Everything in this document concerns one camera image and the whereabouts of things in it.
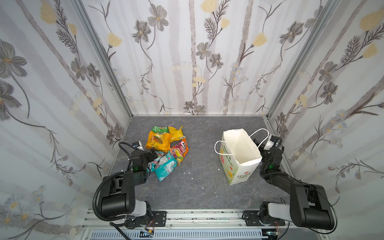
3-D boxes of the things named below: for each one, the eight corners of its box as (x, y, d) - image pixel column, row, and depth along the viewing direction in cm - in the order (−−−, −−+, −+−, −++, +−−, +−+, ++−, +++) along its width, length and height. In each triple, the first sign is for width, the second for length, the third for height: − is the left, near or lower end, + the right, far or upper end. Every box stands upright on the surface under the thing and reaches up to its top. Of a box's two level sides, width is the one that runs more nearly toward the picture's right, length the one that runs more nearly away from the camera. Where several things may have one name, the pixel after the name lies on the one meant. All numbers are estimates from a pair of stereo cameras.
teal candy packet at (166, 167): (153, 176, 90) (151, 172, 86) (169, 155, 99) (168, 151, 95) (164, 183, 88) (163, 180, 83) (180, 162, 97) (179, 158, 92)
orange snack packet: (167, 159, 97) (166, 154, 92) (180, 141, 106) (180, 136, 101) (179, 165, 94) (178, 161, 89) (191, 146, 103) (191, 141, 99)
